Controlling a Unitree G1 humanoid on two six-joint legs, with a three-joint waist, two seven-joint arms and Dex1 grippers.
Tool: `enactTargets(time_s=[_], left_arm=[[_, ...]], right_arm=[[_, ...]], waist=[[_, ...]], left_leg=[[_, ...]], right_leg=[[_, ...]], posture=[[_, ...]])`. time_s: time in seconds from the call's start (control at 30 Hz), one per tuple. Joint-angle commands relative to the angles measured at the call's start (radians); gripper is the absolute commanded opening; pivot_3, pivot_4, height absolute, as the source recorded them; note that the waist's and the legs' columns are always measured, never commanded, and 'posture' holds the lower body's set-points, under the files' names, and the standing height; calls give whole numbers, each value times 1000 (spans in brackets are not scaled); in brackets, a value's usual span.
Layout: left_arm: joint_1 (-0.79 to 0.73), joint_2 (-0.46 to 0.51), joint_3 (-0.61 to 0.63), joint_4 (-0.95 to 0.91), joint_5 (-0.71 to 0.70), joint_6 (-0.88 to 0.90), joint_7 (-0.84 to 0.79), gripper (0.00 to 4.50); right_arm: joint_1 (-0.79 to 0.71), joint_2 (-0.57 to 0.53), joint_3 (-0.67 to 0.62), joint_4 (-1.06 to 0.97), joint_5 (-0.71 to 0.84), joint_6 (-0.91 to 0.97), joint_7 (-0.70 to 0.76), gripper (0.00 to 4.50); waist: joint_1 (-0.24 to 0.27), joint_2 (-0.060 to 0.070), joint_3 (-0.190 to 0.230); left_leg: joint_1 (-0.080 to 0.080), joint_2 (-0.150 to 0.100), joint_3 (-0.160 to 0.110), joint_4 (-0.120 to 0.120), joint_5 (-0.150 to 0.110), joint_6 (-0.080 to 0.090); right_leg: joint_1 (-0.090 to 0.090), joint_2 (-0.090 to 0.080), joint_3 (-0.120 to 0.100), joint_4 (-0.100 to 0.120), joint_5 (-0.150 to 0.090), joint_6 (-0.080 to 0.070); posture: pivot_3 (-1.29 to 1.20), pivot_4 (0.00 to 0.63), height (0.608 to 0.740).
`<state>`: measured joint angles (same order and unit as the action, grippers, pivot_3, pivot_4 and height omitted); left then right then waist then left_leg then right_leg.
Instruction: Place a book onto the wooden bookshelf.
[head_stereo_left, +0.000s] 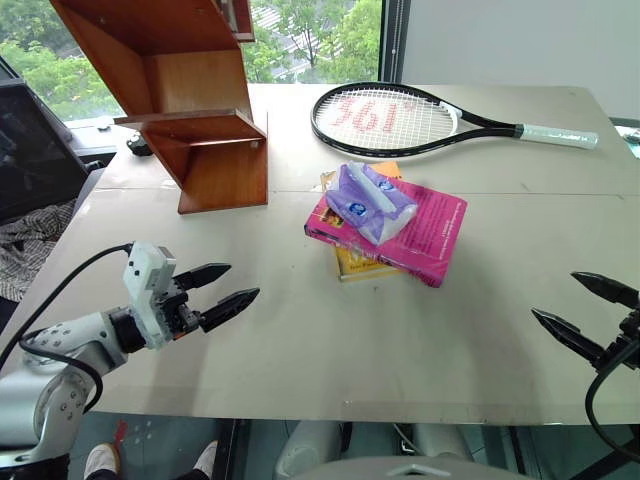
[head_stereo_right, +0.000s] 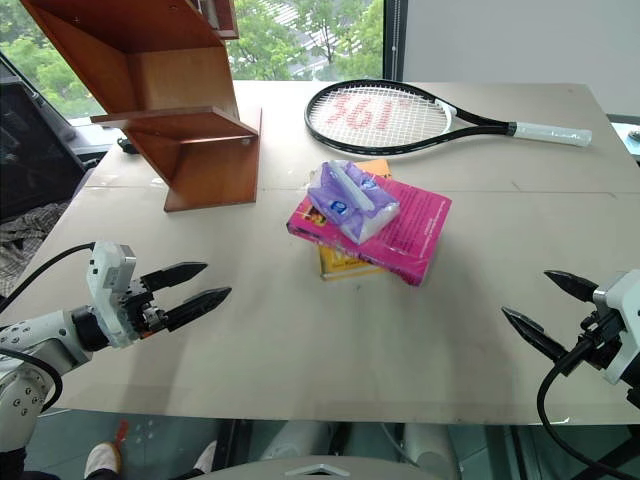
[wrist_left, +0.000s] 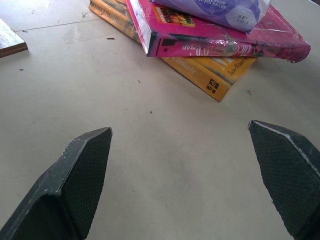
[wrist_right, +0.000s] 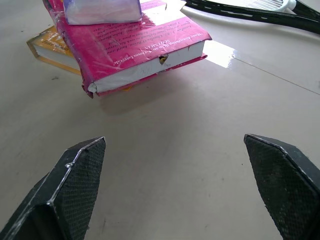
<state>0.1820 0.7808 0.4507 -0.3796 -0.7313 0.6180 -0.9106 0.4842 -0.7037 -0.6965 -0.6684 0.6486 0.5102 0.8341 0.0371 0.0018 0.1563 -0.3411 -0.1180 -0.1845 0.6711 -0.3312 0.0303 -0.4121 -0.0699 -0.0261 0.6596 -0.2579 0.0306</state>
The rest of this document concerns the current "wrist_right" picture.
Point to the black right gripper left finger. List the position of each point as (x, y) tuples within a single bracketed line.
[(62, 195)]

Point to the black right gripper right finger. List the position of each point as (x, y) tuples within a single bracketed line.
[(287, 185)]

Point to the yellow book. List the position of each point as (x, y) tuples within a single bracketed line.
[(53, 53)]

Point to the pink hardcover book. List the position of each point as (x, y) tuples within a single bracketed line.
[(130, 47)]

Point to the black and white racket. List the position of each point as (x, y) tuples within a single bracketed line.
[(252, 11)]

